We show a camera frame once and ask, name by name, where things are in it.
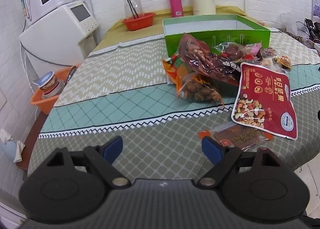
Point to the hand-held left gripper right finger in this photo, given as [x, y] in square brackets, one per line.
[212, 149]

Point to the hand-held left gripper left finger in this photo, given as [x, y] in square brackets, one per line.
[113, 147]

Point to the orange clear snack bag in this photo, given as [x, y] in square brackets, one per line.
[195, 90]

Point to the red mixed nuts bag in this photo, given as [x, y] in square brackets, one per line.
[265, 94]

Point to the dark red snack bag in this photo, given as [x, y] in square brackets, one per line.
[200, 54]

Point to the red sausage packet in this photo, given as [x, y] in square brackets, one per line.
[228, 51]

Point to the small orange snack packet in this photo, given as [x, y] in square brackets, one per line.
[283, 62]

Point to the green cardboard box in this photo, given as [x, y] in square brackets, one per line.
[257, 39]

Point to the orange plastic basin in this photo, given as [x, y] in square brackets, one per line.
[42, 103]

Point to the red patterned bowl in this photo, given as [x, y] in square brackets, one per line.
[52, 89]

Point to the small lidded cup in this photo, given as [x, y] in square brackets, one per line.
[46, 79]

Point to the crumpled white paper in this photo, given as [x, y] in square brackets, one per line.
[17, 147]

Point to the small brown snack packet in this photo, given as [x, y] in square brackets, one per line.
[267, 56]

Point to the pink snack packet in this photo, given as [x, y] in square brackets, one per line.
[255, 49]

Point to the yellow cloth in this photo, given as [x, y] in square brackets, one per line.
[117, 37]

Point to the white water dispenser with screen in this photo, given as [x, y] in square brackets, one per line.
[55, 35]

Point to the red plastic basket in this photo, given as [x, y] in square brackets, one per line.
[140, 23]

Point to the glass carafe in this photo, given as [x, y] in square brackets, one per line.
[136, 1]

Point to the black chopsticks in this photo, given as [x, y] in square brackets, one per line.
[128, 0]

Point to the pink thermos bottle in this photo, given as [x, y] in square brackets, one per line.
[175, 1]

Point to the black device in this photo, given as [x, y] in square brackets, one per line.
[311, 27]

